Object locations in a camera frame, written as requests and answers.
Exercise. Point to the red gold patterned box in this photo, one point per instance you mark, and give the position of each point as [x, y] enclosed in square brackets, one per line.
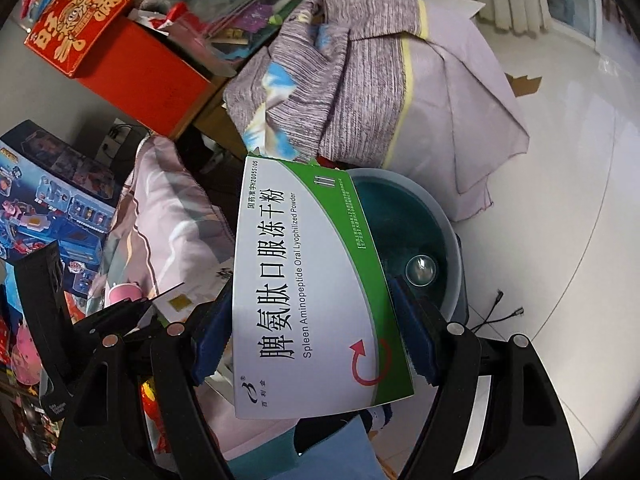
[75, 20]

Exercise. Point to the clear plastic storage box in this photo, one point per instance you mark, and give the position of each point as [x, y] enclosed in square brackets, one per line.
[240, 15]

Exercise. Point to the plain red box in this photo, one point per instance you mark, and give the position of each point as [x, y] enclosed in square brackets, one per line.
[160, 80]

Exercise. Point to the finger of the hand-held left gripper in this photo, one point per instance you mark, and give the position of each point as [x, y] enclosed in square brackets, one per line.
[120, 315]

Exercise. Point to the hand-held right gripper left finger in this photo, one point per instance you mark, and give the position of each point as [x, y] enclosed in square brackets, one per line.
[212, 335]

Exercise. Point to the light blue cloth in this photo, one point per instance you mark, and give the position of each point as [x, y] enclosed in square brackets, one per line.
[330, 450]

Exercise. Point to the power strip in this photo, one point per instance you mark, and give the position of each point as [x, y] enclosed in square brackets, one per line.
[116, 142]

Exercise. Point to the white green medicine box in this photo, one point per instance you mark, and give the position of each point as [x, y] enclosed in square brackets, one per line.
[310, 285]

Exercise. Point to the blue toy box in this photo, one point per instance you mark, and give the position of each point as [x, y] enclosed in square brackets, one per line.
[60, 195]

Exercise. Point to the wooden cabinet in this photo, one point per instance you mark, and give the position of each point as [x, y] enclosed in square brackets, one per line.
[210, 110]

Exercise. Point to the grey striped cloth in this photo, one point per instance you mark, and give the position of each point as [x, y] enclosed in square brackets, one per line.
[360, 85]

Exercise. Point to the pink grey plaid bedsheet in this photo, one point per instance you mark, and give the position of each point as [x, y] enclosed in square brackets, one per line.
[170, 220]

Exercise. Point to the teal trash bin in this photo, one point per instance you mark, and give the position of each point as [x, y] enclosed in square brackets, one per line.
[410, 220]

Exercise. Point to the brown cardboard piece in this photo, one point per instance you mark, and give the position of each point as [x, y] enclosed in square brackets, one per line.
[525, 84]

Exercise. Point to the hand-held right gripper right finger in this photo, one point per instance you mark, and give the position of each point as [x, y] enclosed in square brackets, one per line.
[415, 330]

